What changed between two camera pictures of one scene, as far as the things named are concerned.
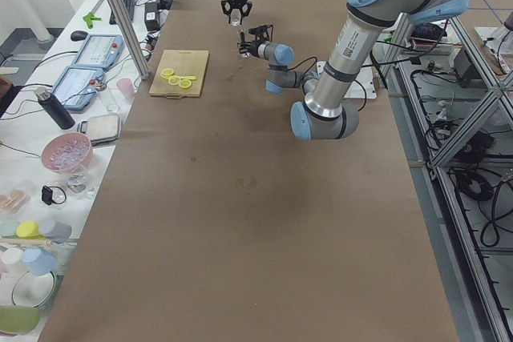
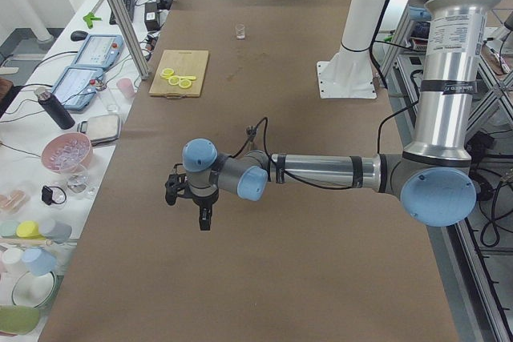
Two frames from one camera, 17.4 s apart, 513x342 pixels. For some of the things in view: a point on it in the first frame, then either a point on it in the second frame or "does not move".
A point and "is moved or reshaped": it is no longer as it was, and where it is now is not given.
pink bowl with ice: [70, 153] does not move
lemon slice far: [167, 73] does not move
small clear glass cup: [236, 17] is moved or reshaped
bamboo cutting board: [183, 62] does not move
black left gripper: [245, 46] -> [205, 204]
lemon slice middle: [174, 80] does not move
